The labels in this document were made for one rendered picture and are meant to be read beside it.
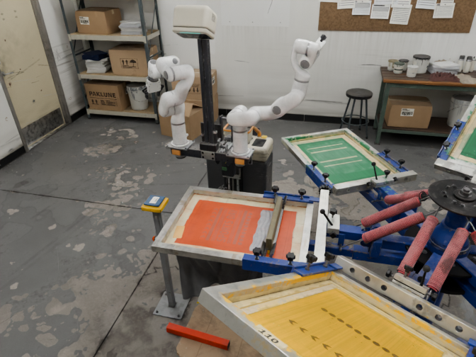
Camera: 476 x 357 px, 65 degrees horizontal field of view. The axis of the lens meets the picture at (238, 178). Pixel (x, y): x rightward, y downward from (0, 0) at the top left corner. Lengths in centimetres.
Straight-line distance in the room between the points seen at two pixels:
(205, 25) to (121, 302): 209
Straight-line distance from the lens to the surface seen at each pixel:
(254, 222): 215
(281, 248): 198
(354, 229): 203
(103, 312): 312
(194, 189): 238
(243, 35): 564
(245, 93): 585
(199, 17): 214
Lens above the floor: 229
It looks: 32 degrees down
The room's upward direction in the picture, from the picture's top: 1 degrees counter-clockwise
